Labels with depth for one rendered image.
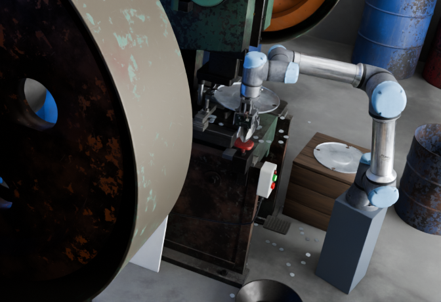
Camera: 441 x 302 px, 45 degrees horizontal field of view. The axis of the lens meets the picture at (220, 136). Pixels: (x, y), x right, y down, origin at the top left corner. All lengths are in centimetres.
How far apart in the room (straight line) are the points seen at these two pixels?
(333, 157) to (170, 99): 212
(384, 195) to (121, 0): 161
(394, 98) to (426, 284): 117
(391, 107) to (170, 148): 126
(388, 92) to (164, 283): 129
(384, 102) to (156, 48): 129
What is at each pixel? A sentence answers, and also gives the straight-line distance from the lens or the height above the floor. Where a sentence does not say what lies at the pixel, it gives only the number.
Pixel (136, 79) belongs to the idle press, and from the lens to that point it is 76.
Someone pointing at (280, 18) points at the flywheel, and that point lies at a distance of 257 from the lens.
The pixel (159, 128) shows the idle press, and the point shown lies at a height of 141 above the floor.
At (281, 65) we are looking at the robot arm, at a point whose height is 111.
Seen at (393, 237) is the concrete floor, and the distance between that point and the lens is 307.
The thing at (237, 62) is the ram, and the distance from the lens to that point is 224.
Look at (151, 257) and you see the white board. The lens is 255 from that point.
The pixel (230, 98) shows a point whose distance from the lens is 235.
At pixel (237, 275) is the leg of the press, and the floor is 3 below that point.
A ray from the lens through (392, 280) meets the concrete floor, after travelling 281.
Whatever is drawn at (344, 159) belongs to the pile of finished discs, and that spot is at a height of 36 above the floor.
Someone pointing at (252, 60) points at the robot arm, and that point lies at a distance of 187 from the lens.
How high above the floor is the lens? 182
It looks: 30 degrees down
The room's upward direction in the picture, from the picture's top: 7 degrees clockwise
